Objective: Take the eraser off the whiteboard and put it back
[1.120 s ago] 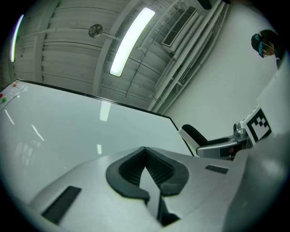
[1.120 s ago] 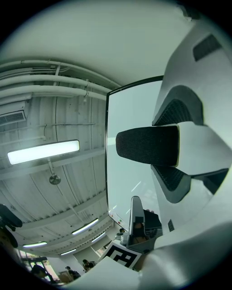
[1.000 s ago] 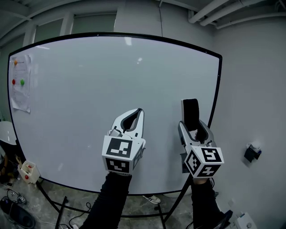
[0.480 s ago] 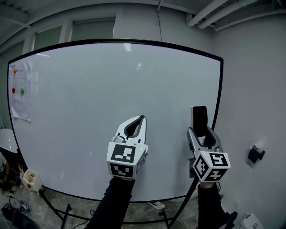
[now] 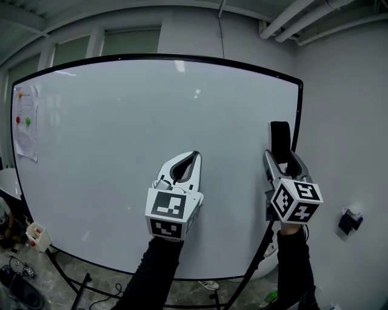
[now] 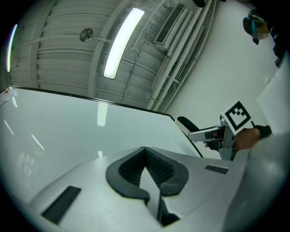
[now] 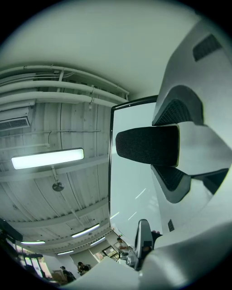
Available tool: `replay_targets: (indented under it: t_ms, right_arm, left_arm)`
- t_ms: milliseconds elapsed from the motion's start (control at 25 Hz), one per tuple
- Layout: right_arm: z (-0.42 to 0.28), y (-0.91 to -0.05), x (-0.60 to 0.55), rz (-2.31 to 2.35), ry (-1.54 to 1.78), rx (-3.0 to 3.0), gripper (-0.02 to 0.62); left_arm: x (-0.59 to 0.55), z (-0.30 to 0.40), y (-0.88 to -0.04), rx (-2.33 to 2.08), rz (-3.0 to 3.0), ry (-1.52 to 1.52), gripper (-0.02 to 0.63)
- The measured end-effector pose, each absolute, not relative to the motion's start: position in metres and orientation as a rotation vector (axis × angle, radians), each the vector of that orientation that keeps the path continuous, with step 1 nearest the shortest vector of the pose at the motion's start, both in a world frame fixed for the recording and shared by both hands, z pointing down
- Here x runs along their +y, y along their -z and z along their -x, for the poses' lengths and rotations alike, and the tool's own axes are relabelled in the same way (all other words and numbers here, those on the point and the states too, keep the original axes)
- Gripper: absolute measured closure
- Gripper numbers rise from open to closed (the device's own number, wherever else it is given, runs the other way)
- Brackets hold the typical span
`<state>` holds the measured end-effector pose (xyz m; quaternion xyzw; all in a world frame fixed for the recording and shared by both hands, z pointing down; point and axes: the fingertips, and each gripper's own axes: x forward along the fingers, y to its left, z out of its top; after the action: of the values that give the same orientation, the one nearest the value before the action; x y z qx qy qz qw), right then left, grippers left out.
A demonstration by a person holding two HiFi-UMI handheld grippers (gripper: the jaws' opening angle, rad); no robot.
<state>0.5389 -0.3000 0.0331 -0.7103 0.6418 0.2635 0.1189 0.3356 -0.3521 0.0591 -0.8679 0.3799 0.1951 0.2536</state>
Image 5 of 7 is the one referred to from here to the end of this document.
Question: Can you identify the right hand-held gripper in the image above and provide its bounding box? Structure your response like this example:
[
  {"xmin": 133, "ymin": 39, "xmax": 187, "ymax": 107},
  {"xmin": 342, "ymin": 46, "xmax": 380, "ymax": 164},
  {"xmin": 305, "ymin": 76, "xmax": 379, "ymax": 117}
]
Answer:
[{"xmin": 264, "ymin": 149, "xmax": 324, "ymax": 225}]

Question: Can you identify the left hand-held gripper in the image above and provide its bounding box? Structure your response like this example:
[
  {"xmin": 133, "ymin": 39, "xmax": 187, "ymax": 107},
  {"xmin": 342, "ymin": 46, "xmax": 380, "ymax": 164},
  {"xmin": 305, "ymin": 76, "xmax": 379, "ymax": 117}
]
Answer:
[{"xmin": 144, "ymin": 150, "xmax": 204, "ymax": 242}]

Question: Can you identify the black whiteboard eraser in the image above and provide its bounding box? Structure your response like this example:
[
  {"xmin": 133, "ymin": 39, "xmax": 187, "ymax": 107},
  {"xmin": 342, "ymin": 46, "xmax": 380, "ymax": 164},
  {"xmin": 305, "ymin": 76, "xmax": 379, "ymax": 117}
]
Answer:
[{"xmin": 267, "ymin": 120, "xmax": 293, "ymax": 175}]

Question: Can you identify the person's left forearm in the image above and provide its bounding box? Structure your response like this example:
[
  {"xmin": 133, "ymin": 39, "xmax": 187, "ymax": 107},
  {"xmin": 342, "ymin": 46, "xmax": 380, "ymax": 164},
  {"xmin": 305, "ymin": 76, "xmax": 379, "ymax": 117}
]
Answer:
[{"xmin": 110, "ymin": 236, "xmax": 185, "ymax": 310}]

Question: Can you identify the person's right forearm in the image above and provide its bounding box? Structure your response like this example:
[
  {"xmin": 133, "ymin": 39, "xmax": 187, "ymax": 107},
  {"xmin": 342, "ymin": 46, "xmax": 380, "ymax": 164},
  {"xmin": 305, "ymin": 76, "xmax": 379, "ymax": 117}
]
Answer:
[{"xmin": 276, "ymin": 224, "xmax": 319, "ymax": 310}]

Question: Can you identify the black-framed whiteboard on stand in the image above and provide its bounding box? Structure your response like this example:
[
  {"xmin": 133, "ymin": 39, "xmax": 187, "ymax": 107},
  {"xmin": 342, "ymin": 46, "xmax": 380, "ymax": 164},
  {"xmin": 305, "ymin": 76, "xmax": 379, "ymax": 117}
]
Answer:
[{"xmin": 10, "ymin": 53, "xmax": 304, "ymax": 310}]

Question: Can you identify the white egg-shaped toilet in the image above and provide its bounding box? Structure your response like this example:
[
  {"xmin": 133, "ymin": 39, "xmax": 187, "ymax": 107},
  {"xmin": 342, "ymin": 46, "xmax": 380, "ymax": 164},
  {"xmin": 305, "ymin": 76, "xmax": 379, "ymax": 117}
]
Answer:
[{"xmin": 235, "ymin": 257, "xmax": 278, "ymax": 283}]

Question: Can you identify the grey window blind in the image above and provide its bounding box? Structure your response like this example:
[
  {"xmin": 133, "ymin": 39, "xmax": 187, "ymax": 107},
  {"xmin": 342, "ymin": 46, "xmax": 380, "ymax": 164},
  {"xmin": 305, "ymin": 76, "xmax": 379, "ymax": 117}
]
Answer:
[
  {"xmin": 53, "ymin": 35, "xmax": 92, "ymax": 66},
  {"xmin": 101, "ymin": 28, "xmax": 161, "ymax": 57},
  {"xmin": 7, "ymin": 56, "xmax": 40, "ymax": 82}
]

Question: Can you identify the white ceiling pipe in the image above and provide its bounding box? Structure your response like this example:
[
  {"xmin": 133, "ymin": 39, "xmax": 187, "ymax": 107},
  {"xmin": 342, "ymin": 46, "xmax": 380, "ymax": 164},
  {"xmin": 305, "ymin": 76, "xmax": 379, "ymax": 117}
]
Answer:
[
  {"xmin": 274, "ymin": 0, "xmax": 357, "ymax": 43},
  {"xmin": 259, "ymin": 0, "xmax": 321, "ymax": 40},
  {"xmin": 295, "ymin": 12, "xmax": 388, "ymax": 47}
]

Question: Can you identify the white marker tray box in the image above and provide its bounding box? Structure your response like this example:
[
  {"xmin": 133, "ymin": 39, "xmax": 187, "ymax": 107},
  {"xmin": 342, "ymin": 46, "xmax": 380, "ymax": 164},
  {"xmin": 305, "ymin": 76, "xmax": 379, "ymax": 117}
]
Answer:
[{"xmin": 25, "ymin": 222, "xmax": 51, "ymax": 253}]

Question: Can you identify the white paper sheet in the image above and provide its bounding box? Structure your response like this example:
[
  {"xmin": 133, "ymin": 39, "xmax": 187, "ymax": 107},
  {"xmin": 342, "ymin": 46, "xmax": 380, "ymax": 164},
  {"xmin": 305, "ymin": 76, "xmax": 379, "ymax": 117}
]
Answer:
[{"xmin": 12, "ymin": 85, "xmax": 39, "ymax": 162}]

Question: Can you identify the black wall tissue holder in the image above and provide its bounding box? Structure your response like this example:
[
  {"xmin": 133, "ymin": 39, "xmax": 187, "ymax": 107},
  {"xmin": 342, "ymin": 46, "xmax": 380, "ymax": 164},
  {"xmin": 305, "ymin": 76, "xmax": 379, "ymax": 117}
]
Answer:
[{"xmin": 338, "ymin": 205, "xmax": 364, "ymax": 236}]

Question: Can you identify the black floor cable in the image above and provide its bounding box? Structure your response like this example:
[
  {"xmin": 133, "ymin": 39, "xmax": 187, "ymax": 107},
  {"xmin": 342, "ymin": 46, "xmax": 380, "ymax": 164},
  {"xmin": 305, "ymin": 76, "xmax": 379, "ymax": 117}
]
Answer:
[{"xmin": 99, "ymin": 283, "xmax": 124, "ymax": 303}]

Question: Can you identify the thin wall cable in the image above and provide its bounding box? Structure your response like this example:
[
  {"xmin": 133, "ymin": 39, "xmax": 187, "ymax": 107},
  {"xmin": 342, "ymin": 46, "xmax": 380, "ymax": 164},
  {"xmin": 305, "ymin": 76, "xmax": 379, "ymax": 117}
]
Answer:
[{"xmin": 218, "ymin": 0, "xmax": 227, "ymax": 58}]

